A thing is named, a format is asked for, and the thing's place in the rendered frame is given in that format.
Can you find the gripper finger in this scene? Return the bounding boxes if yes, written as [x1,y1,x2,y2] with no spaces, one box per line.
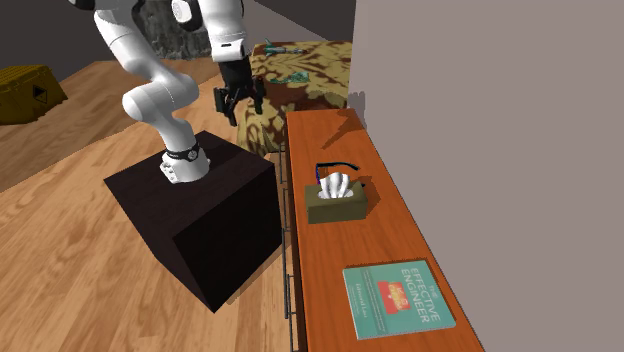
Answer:
[250,75,267,116]
[213,86,241,127]

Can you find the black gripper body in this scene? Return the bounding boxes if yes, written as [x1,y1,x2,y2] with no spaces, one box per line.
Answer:
[217,56,256,97]

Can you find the teal flat toy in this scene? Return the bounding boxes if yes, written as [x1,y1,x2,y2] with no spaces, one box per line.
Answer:
[269,70,311,86]

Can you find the teal toy plane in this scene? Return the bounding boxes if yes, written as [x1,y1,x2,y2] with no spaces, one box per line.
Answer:
[262,38,307,58]

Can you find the black sunglasses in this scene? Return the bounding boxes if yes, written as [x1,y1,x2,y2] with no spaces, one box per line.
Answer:
[314,161,361,186]

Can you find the dark robot stand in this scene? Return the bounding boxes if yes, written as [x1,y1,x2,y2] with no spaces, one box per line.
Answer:
[103,129,284,315]

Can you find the olive tissue box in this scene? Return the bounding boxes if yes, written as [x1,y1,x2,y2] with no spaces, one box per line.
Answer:
[303,171,370,226]

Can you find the orange wooden chest of drawers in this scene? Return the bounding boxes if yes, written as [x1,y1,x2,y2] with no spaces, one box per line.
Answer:
[276,107,489,352]

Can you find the yellow crate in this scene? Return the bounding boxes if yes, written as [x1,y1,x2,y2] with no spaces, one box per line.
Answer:
[0,64,69,126]

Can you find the teal book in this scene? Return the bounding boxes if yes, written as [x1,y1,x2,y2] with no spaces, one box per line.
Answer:
[342,259,458,341]

